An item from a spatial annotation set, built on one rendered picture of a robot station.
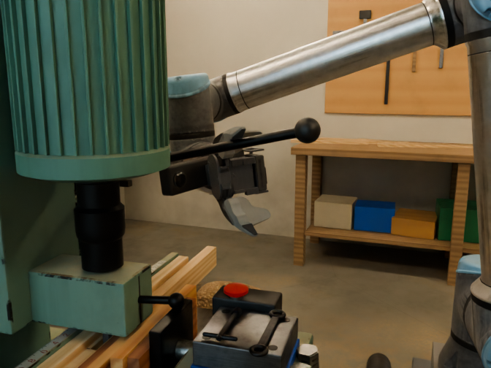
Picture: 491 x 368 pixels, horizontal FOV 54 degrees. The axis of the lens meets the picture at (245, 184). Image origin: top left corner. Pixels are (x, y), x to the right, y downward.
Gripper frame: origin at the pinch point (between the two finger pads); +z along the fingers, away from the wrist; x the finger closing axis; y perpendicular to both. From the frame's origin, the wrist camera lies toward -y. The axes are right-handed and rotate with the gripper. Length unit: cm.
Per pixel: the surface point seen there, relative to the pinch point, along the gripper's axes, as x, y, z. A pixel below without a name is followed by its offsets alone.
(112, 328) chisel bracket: 13.9, -20.4, 3.4
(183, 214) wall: 83, 77, -363
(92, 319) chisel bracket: 12.8, -22.4, 1.7
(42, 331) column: 21.5, -29.8, -20.2
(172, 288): 17.7, -9.1, -14.4
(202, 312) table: 21.7, -5.5, -11.3
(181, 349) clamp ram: 16.7, -13.4, 7.9
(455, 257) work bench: 100, 200, -164
